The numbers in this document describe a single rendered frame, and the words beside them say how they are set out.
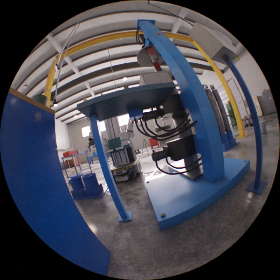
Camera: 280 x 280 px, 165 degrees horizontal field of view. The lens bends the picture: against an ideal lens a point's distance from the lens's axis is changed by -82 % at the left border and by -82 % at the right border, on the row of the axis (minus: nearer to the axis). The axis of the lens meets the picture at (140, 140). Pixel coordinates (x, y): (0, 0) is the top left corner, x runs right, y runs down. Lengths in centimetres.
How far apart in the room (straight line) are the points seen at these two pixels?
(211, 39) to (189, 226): 144
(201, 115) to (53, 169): 102
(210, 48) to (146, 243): 154
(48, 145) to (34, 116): 14
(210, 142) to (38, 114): 111
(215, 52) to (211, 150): 84
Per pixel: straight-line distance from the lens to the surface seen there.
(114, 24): 695
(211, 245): 73
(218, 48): 98
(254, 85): 1168
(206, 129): 88
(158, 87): 74
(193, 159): 132
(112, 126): 228
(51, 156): 48
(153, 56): 162
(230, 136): 275
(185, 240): 76
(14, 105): 43
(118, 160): 224
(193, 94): 92
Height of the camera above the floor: 66
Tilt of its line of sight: 2 degrees up
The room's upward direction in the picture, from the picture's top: 15 degrees counter-clockwise
